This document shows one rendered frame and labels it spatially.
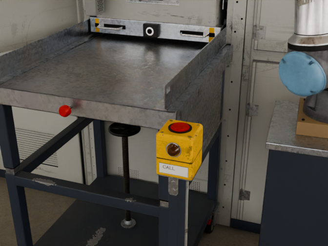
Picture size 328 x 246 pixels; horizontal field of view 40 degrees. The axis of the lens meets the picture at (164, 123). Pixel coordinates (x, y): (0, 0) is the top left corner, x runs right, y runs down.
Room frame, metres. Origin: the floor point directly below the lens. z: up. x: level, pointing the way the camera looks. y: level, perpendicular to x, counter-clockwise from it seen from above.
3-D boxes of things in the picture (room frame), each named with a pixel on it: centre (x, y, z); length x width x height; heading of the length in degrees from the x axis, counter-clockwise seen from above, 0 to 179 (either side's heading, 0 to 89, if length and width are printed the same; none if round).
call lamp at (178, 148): (0.80, -0.02, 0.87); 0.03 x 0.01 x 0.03; 70
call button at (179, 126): (0.85, -0.03, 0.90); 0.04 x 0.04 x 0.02
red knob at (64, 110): (1.13, 0.27, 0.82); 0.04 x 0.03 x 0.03; 160
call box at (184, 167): (0.85, -0.03, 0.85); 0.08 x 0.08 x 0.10; 70
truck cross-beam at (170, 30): (1.76, 0.04, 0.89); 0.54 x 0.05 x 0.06; 70
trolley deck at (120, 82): (1.47, 0.14, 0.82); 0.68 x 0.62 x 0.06; 160
